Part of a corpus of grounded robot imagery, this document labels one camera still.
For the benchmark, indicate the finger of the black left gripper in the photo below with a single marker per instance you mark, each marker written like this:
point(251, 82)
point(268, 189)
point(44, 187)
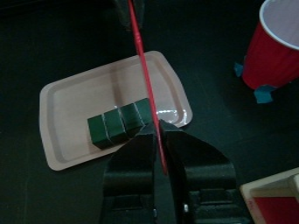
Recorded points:
point(123, 11)
point(140, 11)

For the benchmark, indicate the blue tape piece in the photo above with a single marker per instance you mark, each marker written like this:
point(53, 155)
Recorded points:
point(264, 94)

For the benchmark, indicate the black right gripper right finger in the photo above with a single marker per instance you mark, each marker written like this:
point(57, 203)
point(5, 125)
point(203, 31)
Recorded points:
point(201, 169)

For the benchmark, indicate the red plastic cup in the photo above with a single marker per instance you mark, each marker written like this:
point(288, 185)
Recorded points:
point(268, 58)

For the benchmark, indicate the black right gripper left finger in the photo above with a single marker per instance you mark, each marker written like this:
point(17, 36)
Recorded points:
point(132, 175)

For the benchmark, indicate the wooden box with red panels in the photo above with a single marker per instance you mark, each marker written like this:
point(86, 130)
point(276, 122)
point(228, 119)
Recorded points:
point(248, 189)

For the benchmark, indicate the pink plastic tray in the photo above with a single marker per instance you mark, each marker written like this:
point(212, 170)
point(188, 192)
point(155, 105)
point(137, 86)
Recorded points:
point(77, 99)

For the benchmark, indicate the red plastic toy knife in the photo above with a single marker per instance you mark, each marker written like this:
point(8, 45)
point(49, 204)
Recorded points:
point(145, 73)

